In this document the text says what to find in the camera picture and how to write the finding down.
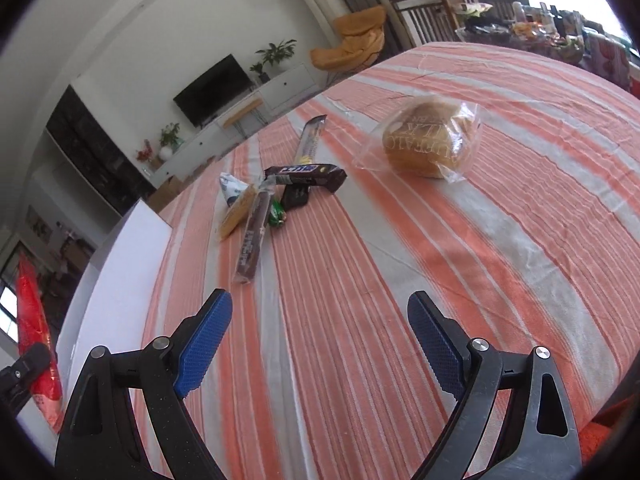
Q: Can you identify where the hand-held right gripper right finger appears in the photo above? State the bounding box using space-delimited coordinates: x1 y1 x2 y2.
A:
407 291 583 480

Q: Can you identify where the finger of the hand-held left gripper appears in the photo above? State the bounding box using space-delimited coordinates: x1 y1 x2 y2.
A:
0 343 52 406

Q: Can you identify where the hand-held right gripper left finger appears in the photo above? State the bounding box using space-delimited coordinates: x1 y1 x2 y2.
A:
55 288 233 480

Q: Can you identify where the red snack packet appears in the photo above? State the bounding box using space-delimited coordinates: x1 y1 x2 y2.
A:
15 252 65 433

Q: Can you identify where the white cardboard box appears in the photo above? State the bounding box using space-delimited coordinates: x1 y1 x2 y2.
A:
54 198 174 413

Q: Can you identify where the long brown bar clear wrapper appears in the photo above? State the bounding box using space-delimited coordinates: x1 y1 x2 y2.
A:
233 180 274 285

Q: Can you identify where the white blue cracker packet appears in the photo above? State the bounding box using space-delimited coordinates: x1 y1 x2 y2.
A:
217 172 259 242

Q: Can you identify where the brown chocolate bar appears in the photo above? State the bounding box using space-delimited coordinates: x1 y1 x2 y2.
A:
263 162 348 194

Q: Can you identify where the bread loaf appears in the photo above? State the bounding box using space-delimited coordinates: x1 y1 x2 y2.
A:
352 100 482 185

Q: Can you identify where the orange grey striped tablecloth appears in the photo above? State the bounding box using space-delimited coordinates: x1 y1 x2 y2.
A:
131 42 640 480

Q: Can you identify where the small green candy packet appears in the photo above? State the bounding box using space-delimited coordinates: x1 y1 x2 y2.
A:
267 198 289 227

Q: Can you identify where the brown cardboard box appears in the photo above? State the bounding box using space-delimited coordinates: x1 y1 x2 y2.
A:
147 177 184 212

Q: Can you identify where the orange fuzzy cloth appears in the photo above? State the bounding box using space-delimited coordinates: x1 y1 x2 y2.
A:
579 399 633 480

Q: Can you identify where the red flower bouquet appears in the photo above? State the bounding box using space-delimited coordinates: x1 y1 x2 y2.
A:
137 139 159 171

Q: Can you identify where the white vase with green plant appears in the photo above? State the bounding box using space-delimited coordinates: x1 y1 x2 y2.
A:
158 122 184 161

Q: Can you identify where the long black cracker packet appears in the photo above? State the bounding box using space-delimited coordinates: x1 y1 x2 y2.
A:
293 115 327 166

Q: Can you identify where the small wooden bench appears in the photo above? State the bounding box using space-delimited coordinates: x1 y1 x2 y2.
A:
222 98 264 134

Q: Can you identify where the black television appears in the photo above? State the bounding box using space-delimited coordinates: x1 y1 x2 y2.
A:
173 53 251 129

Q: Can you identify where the white television cabinet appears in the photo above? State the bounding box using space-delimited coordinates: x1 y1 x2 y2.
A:
149 62 322 189

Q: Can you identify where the large leafy potted plant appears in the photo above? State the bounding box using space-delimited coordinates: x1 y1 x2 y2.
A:
254 38 297 74

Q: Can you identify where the orange lounge chair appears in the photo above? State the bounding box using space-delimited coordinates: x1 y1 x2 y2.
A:
309 5 389 72

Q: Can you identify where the dark wooden slatted chair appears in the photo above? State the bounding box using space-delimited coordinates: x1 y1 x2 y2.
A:
497 0 532 22
388 0 464 54

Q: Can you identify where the clutter of bottles and jars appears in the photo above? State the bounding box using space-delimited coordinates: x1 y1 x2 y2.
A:
454 0 632 88

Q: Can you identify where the black wall cabinet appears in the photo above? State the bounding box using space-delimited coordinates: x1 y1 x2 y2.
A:
45 84 157 217

